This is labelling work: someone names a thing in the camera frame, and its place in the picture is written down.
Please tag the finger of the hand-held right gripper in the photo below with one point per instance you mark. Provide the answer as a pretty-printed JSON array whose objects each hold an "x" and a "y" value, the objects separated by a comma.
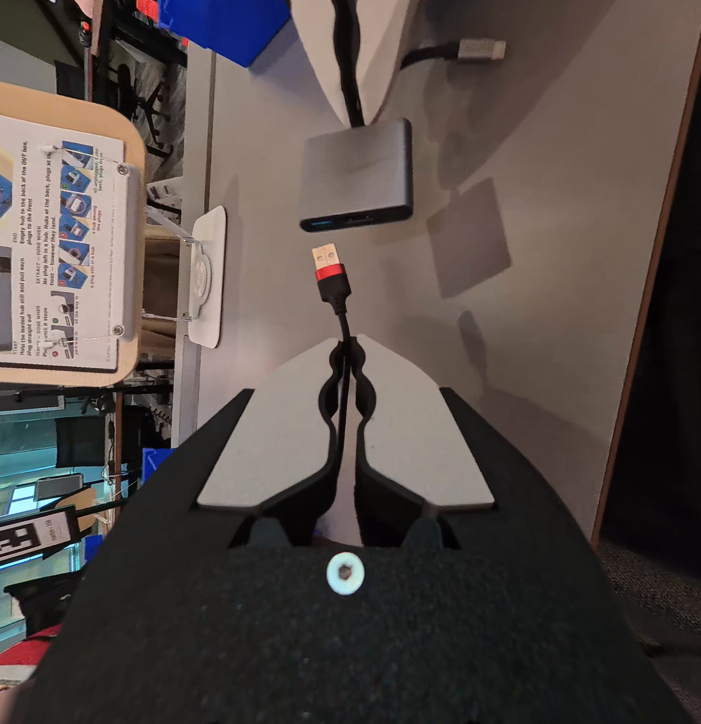
[
  {"x": 384, "y": 45},
  {"x": 314, "y": 28}
]

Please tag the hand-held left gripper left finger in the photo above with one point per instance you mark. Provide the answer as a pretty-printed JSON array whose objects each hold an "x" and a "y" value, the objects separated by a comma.
[{"x": 260, "y": 447}]

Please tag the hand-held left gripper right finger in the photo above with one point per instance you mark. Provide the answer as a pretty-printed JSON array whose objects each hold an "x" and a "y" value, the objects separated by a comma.
[{"x": 424, "y": 452}]

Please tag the small grey usb hub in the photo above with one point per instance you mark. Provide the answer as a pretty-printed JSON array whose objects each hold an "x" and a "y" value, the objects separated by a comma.
[{"x": 356, "y": 169}]

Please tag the blue plastic bin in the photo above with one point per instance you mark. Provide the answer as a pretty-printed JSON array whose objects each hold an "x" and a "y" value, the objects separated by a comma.
[{"x": 237, "y": 28}]

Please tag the white and wooden book stand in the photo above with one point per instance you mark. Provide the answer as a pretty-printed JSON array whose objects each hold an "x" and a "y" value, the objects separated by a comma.
[{"x": 209, "y": 271}]

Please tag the tan cloth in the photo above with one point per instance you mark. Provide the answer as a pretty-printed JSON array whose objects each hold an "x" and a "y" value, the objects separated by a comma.
[{"x": 158, "y": 283}]

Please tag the black office chair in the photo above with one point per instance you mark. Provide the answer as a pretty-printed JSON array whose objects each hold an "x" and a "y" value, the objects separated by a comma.
[{"x": 124, "y": 85}]

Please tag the small printed poster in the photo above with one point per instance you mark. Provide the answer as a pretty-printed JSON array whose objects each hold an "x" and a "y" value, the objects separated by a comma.
[{"x": 164, "y": 198}]

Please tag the black and white marker tag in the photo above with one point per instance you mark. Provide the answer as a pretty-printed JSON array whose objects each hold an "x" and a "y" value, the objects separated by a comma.
[{"x": 22, "y": 537}]

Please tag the black cloth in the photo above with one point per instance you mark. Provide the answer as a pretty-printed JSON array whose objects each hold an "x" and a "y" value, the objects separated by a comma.
[{"x": 45, "y": 599}]

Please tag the printed instruction sheet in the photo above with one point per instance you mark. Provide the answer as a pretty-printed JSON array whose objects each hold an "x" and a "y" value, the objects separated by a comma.
[{"x": 39, "y": 226}]

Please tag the red and white printed cloth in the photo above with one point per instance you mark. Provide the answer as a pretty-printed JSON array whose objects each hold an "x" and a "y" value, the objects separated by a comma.
[{"x": 16, "y": 662}]

